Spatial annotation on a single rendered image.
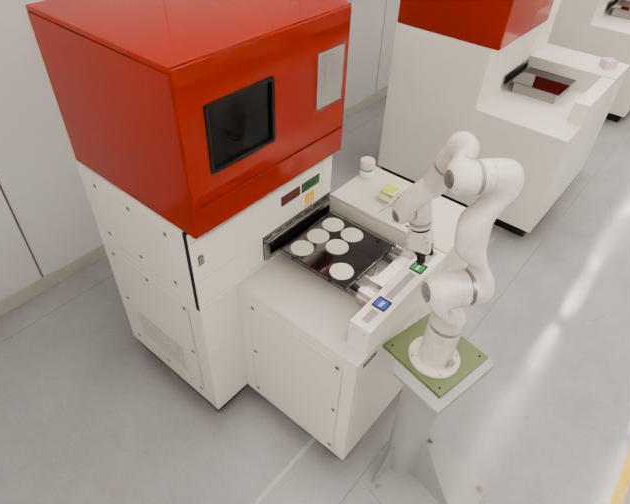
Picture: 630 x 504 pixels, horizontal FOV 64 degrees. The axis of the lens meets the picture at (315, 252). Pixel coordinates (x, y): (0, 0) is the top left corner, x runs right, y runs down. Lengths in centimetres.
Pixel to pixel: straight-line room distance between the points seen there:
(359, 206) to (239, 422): 124
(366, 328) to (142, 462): 136
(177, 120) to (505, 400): 222
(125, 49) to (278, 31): 46
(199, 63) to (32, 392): 211
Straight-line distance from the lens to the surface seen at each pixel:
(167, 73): 146
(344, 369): 195
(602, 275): 395
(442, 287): 160
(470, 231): 153
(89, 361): 311
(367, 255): 217
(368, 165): 246
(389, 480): 259
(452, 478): 266
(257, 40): 164
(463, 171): 143
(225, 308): 218
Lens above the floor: 236
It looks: 42 degrees down
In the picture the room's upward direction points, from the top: 3 degrees clockwise
